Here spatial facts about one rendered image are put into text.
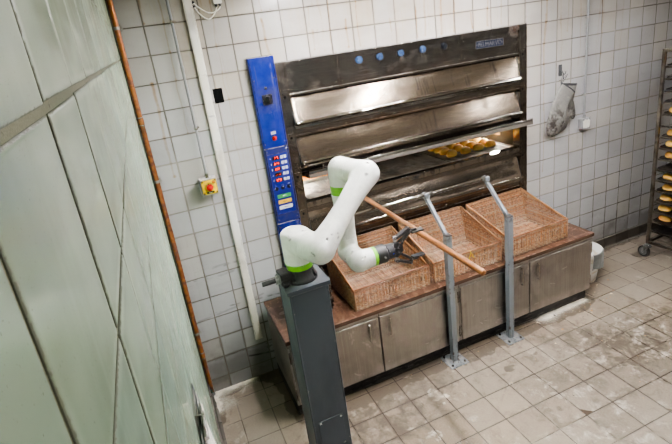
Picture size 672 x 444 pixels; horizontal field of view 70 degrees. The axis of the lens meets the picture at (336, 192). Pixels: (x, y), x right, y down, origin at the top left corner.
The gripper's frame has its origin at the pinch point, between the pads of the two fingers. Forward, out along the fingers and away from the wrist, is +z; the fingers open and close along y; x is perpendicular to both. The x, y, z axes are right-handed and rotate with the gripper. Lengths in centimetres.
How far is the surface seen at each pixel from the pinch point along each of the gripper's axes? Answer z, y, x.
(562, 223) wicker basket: 147, 49, -51
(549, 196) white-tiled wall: 184, 51, -101
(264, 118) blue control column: -46, -59, -97
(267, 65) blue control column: -39, -90, -97
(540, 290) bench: 122, 94, -46
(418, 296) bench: 21, 63, -45
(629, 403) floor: 105, 120, 40
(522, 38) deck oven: 156, -80, -101
